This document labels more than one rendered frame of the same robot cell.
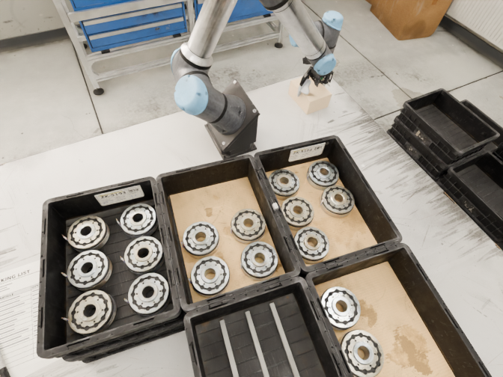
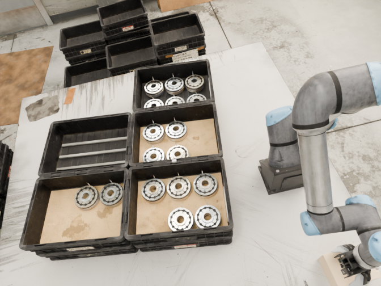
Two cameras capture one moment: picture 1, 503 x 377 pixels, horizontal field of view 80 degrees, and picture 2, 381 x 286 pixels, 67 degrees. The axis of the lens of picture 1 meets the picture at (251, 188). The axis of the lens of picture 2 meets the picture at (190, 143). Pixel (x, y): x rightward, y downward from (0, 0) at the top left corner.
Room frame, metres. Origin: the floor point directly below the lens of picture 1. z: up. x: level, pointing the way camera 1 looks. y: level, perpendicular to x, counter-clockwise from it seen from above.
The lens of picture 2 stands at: (0.78, -0.56, 1.95)
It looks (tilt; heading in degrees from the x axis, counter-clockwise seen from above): 56 degrees down; 119
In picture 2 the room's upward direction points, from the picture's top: 12 degrees counter-clockwise
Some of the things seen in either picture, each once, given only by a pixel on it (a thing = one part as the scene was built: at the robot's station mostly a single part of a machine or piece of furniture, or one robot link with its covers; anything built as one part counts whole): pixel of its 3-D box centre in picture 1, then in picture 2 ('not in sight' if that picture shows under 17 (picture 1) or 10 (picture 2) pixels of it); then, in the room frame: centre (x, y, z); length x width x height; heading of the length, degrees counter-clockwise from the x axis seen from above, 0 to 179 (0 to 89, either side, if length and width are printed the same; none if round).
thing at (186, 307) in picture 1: (222, 222); (174, 133); (0.37, 0.07, 0.92); 0.40 x 0.30 x 0.02; 23
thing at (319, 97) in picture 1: (309, 93); (348, 267); (1.15, -0.23, 0.74); 0.16 x 0.12 x 0.07; 33
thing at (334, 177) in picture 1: (323, 173); (207, 217); (0.61, -0.23, 0.86); 0.10 x 0.10 x 0.01
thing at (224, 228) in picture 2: (322, 195); (177, 196); (0.48, -0.21, 0.92); 0.40 x 0.30 x 0.02; 23
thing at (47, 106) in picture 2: not in sight; (42, 107); (-0.59, 0.17, 0.71); 0.22 x 0.19 x 0.01; 32
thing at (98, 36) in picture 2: not in sight; (89, 49); (-1.00, 1.13, 0.31); 0.40 x 0.30 x 0.34; 32
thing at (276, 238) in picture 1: (223, 230); (176, 139); (0.37, 0.07, 0.87); 0.40 x 0.30 x 0.11; 23
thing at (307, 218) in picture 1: (297, 211); (178, 186); (0.46, -0.15, 0.86); 0.10 x 0.10 x 0.01
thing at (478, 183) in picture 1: (477, 204); not in sight; (0.91, -1.22, 0.31); 0.40 x 0.30 x 0.34; 32
